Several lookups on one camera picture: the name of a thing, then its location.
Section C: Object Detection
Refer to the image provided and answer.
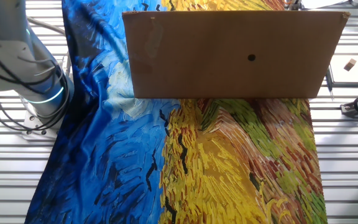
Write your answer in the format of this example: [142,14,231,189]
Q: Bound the Van Gogh painting print cloth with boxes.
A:
[24,0,329,224]

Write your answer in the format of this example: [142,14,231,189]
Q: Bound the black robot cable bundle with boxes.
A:
[0,35,71,132]

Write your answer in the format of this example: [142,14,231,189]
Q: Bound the small wooden block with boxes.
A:
[343,58,357,72]

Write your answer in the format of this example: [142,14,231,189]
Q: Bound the thick grey cable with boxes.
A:
[26,17,67,37]

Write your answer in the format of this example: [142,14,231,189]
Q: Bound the brown cardboard board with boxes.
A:
[121,10,351,100]

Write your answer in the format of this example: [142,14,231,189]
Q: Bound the thin dark pen-like tool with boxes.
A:
[324,63,336,101]

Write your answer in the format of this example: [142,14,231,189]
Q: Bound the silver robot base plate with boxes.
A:
[21,108,61,141]

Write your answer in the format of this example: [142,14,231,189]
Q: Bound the grey metal plate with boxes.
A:
[328,55,358,86]

